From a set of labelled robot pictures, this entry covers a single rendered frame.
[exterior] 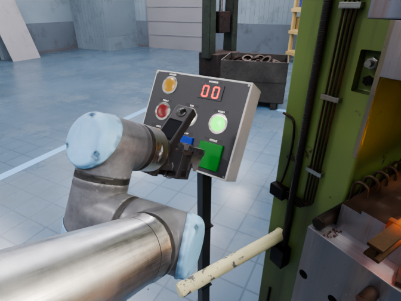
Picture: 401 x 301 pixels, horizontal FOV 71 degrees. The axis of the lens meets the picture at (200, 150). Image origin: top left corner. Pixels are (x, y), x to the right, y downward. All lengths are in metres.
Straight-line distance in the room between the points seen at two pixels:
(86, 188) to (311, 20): 0.70
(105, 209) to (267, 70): 3.89
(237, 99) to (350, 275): 0.50
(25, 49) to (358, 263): 9.73
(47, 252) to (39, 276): 0.02
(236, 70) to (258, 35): 5.22
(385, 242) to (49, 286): 0.54
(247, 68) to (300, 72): 3.35
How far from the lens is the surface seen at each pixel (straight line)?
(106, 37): 10.73
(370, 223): 0.72
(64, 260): 0.25
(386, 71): 0.62
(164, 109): 0.90
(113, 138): 0.44
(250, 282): 1.77
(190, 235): 0.38
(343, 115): 0.84
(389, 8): 0.62
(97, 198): 0.46
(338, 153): 0.87
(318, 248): 0.76
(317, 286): 0.83
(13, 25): 10.06
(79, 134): 0.47
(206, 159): 0.79
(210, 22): 6.05
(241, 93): 0.80
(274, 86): 4.26
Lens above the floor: 1.39
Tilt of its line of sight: 27 degrees down
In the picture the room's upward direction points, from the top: straight up
